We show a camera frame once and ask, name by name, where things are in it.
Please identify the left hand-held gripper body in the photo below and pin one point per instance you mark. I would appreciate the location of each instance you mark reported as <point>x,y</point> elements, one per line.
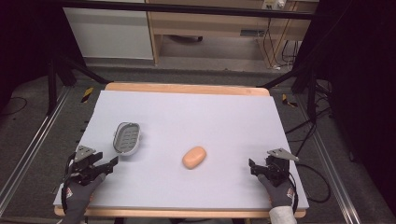
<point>82,169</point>

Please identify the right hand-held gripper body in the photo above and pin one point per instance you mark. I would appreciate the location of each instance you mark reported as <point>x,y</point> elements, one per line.
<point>277,169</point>

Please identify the person's right hand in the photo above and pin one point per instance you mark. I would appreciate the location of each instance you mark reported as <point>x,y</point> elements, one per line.
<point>280,196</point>

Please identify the grey oval soap dish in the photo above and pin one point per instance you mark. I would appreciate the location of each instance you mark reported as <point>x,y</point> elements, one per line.
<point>126,138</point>

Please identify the orange bread roll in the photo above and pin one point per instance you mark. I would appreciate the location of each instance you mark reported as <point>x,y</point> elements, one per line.
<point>194,157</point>

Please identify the yellow black floor tape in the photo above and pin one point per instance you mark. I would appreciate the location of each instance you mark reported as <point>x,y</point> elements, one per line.
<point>87,95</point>
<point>289,101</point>

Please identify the white foam board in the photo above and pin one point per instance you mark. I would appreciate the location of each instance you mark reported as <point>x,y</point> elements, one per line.
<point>193,118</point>

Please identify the wooden table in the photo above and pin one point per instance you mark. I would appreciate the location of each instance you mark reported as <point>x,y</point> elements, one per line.
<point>186,88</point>

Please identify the dark curtain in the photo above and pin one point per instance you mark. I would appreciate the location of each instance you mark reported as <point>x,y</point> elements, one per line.
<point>28,40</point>
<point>361,93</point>

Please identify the white cabinet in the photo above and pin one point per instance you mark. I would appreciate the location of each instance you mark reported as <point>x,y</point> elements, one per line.
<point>109,34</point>

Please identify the light wooden desk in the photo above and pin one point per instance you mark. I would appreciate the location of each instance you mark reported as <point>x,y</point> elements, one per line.
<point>214,28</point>

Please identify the white power strip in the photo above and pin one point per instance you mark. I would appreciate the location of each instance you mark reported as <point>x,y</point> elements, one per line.
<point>274,3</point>

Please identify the aluminium floor rail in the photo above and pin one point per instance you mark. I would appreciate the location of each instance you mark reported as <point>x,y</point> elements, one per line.
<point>330,165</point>
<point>34,143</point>

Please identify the black metal frame stand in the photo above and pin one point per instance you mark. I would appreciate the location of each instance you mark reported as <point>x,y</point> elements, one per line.
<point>311,93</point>
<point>52,87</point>

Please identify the black horizontal frame bar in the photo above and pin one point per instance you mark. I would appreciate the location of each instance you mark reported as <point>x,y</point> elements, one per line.
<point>186,9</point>

